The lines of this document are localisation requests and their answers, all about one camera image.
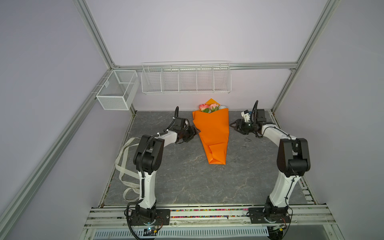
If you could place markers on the long white wire basket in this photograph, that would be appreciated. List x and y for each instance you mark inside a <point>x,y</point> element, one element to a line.
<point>196,77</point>

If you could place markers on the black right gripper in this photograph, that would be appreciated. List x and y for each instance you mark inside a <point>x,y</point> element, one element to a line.
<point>238,126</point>

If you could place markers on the white vent grille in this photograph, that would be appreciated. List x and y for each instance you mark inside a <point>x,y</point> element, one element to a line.
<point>183,233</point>

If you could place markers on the small white mesh basket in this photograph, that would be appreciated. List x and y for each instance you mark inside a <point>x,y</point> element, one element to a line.
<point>118,90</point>

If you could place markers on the orange yellow wrapping paper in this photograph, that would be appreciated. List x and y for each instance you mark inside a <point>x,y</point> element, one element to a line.
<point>214,133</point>

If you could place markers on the pink fake rose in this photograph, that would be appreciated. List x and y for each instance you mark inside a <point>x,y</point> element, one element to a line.
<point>204,108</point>

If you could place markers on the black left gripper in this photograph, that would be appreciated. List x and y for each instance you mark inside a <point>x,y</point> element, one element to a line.
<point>193,132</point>

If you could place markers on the cream printed ribbon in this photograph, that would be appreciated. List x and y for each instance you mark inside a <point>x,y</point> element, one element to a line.
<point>121,167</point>

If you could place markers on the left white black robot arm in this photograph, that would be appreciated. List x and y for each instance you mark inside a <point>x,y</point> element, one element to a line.
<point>147,159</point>

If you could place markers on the aluminium mounting rail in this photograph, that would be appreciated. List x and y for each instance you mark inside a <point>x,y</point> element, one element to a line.
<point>213,216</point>

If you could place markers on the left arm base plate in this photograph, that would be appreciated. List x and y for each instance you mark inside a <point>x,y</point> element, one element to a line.
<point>150,217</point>

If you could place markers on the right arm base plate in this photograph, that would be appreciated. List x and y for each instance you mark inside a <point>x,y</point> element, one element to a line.
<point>264,215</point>

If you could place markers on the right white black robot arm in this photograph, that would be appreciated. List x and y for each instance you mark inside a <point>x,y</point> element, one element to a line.
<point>293,161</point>

